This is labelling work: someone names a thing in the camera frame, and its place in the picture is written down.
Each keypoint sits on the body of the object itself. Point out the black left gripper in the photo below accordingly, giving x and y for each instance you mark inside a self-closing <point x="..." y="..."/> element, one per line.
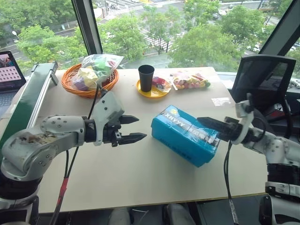
<point x="111" y="133"/>

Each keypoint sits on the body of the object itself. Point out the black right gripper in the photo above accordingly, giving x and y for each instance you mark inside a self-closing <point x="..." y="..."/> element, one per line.
<point x="233" y="130"/>

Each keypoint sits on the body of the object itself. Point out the blue cardboard shoebox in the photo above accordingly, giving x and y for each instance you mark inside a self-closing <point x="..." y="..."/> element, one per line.
<point x="173" y="131"/>

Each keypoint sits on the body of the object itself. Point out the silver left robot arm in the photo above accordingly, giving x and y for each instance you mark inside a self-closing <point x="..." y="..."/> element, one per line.
<point x="35" y="145"/>

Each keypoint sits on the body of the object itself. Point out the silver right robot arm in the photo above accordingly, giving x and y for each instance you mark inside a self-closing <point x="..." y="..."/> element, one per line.
<point x="279" y="150"/>

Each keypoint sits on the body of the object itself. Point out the small clear plastic bag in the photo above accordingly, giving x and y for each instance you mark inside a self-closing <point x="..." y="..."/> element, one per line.
<point x="220" y="101"/>

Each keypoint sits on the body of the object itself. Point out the yellow plate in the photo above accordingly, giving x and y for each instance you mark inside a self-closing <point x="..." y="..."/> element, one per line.
<point x="154" y="94"/>

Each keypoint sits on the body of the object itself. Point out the black cup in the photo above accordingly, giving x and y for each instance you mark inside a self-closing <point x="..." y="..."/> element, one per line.
<point x="146" y="78"/>

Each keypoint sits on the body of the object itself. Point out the plastic bag of colourful sweets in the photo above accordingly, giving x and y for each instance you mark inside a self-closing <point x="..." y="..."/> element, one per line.
<point x="191" y="82"/>

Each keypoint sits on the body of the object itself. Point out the small bag of colourful items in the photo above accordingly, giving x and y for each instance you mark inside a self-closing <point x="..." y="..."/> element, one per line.
<point x="160" y="83"/>

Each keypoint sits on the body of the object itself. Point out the orange wicker basket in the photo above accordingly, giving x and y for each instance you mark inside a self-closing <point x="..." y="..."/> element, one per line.
<point x="77" y="91"/>

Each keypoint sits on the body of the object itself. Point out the black mesh office chair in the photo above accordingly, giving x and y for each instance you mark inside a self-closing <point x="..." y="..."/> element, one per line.
<point x="260" y="77"/>

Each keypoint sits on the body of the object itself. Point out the plastic bag of coloured blocks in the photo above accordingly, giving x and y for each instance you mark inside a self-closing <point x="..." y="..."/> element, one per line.
<point x="93" y="70"/>

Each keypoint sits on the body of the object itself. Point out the grey rounded shape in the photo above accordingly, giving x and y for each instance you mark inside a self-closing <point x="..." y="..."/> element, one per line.
<point x="120" y="216"/>
<point x="179" y="214"/>

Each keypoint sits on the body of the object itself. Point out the white small device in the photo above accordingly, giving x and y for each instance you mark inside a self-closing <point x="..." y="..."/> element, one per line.
<point x="296" y="83"/>

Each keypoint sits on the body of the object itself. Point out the green conveyor belt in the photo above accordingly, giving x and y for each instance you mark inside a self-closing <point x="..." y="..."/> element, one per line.
<point x="30" y="93"/>

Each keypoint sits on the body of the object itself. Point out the black slanted window pillar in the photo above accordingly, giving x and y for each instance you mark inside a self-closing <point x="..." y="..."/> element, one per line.
<point x="280" y="28"/>

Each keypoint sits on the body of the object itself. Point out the open laptop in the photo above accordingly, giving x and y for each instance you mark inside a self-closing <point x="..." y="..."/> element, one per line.
<point x="9" y="70"/>

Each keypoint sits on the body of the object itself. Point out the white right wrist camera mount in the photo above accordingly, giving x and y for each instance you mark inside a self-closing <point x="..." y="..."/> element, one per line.
<point x="246" y="122"/>

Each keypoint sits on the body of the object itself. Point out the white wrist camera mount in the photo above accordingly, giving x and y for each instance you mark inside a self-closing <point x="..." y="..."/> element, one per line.
<point x="246" y="122"/>
<point x="106" y="110"/>

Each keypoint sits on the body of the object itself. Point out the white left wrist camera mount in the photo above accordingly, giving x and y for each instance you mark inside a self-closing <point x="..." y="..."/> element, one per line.
<point x="106" y="110"/>

